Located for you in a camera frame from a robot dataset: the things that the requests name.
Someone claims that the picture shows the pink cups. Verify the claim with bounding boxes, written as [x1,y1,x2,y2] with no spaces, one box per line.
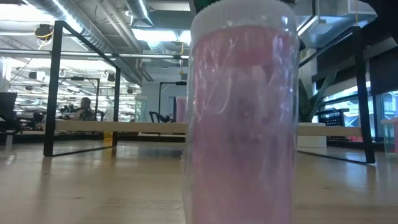
[183,0,300,224]

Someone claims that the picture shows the orange medicine bottle white cap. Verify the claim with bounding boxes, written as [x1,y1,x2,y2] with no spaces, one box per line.
[103,131,118,147]

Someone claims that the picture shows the long ceiling light tube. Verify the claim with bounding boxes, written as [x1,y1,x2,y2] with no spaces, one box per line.
[0,49,190,60]

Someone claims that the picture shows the person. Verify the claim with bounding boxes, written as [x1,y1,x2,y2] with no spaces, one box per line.
[70,96,96,121]

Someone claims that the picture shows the snake plant in white pot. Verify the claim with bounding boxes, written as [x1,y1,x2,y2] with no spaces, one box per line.
[297,70,340,149]

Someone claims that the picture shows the black plastic crate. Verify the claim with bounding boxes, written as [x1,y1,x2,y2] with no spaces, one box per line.
[317,108,349,127]

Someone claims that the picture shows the black background monitor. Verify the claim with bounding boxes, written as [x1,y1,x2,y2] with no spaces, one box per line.
[0,92,22,134]

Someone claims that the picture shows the wooden shelf black metal frame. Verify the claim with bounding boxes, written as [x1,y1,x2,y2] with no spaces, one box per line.
[43,20,376,165]

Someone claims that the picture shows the black ceiling device yellow cable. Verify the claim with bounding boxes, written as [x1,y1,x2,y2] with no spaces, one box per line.
[34,24,54,50]

